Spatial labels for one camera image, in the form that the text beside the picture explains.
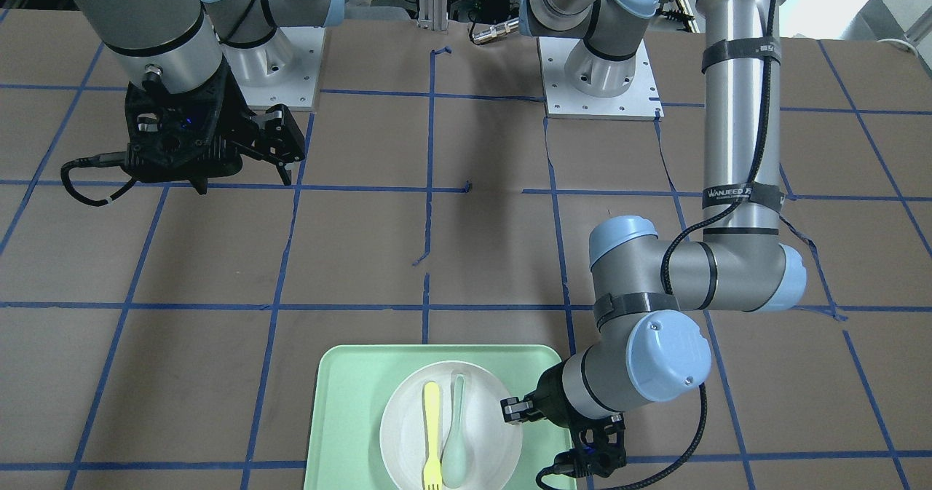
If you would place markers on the mint green spoon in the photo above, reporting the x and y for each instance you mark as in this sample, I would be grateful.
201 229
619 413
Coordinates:
456 459

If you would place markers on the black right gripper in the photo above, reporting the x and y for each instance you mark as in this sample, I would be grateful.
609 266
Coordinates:
231 108

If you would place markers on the black power adapter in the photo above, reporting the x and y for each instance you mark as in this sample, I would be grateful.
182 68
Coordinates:
492 10

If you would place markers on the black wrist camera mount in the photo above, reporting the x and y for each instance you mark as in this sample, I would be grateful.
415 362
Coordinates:
598 448

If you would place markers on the yellow plastic fork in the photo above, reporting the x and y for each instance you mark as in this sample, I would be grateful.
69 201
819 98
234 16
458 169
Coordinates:
432 471

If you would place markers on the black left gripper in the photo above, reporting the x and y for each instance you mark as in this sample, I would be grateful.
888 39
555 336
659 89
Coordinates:
551 397

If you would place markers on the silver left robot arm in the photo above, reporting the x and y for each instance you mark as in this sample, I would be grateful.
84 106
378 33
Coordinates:
650 350

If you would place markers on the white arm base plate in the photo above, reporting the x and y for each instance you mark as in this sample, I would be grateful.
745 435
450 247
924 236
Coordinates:
579 85
285 70

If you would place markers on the mint green tray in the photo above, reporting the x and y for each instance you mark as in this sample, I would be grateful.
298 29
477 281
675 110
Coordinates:
354 383

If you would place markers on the white round plate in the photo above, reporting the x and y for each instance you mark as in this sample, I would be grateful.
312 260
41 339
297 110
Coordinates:
494 446

